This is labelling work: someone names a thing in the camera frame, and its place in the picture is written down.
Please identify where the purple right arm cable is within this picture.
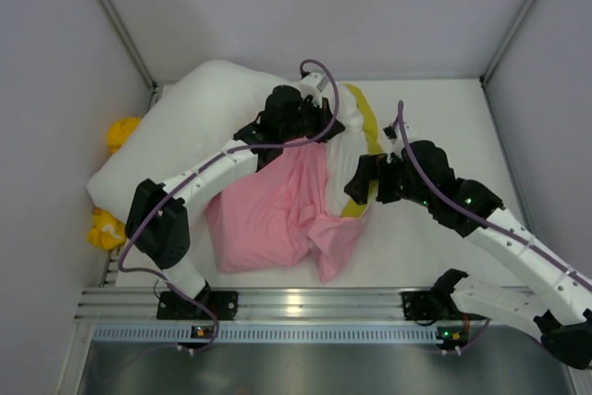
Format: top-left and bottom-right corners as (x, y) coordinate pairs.
(396, 99), (592, 292)

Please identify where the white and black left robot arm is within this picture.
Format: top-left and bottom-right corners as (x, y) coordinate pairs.
(125, 83), (344, 307)

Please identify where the right aluminium corner post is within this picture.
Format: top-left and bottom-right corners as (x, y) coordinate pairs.
(479, 0), (568, 89)

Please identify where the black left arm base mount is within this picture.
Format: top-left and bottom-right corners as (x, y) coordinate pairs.
(156, 290), (239, 321)

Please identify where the yellow cloth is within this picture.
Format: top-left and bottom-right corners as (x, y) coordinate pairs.
(87, 117), (141, 251)

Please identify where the left aluminium corner post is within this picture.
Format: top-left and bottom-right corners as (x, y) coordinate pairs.
(96, 0), (158, 91)

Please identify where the aluminium front rail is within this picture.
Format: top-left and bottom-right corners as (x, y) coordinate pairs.
(74, 287), (417, 324)

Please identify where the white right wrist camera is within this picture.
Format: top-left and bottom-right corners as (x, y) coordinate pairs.
(383, 122), (419, 157)

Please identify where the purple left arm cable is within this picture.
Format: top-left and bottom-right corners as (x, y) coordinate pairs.
(117, 59), (343, 345)

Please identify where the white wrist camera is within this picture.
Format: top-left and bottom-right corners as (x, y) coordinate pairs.
(383, 122), (419, 157)
(297, 72), (329, 107)

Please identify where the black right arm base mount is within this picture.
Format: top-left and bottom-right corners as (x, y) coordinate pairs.
(401, 290), (450, 327)

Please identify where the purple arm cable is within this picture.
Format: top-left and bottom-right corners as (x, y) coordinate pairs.
(117, 59), (343, 345)
(396, 99), (592, 292)

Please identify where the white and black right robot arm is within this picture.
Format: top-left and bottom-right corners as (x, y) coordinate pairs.
(345, 141), (591, 370)

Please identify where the grey slotted cable duct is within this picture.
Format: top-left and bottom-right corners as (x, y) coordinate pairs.
(92, 323), (469, 345)

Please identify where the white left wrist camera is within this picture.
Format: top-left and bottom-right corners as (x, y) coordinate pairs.
(297, 72), (329, 107)

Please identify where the pink pillowcase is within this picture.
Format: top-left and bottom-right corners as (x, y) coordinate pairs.
(205, 143), (368, 283)

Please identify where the bare white pillow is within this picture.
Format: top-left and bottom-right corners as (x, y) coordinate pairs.
(85, 58), (288, 220)

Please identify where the aluminium corner post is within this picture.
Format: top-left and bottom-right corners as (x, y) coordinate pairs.
(479, 0), (568, 89)
(96, 0), (158, 91)

